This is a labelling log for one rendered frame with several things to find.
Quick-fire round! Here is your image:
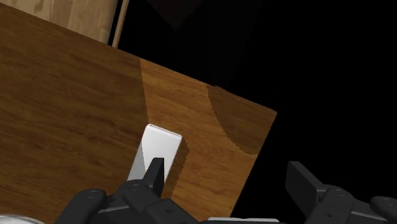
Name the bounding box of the white flat rectangular device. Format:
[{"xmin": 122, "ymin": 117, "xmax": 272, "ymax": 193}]
[{"xmin": 127, "ymin": 123, "xmax": 183, "ymax": 188}]

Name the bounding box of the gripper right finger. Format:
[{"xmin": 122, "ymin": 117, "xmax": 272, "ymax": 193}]
[{"xmin": 284, "ymin": 160, "xmax": 397, "ymax": 224}]

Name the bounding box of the white rounded object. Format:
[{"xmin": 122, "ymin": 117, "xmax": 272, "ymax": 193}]
[{"xmin": 0, "ymin": 213, "xmax": 45, "ymax": 224}]

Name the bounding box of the brown wooden table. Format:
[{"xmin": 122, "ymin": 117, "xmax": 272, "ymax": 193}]
[{"xmin": 0, "ymin": 2, "xmax": 278, "ymax": 224}]

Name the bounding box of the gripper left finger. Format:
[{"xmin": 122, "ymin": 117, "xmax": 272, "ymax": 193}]
[{"xmin": 54, "ymin": 157, "xmax": 199, "ymax": 224}]

